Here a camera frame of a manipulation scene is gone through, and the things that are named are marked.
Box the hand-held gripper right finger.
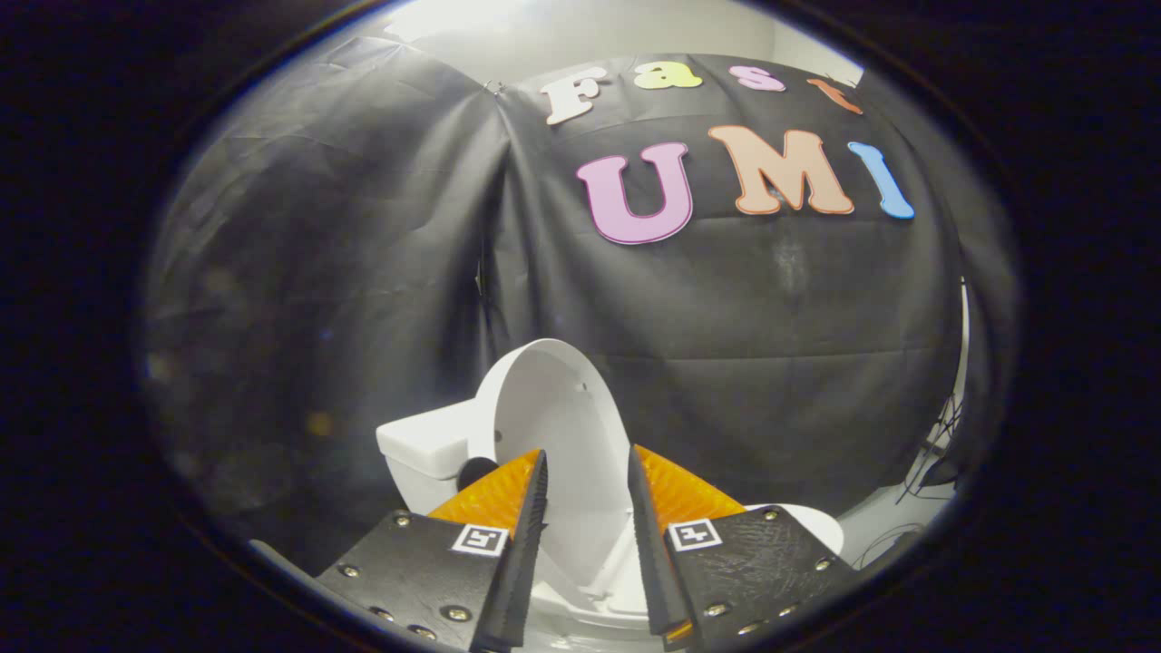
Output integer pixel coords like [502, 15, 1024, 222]
[627, 444, 858, 650]

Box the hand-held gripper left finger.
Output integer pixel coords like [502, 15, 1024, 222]
[313, 448, 551, 653]

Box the white toilet seat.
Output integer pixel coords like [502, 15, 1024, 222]
[778, 503, 845, 556]

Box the white toilet lid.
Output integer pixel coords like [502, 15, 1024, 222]
[467, 338, 636, 590]

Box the white ceramic toilet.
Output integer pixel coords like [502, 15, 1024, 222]
[376, 399, 844, 640]

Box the black backdrop cloth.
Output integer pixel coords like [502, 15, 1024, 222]
[141, 36, 1019, 568]

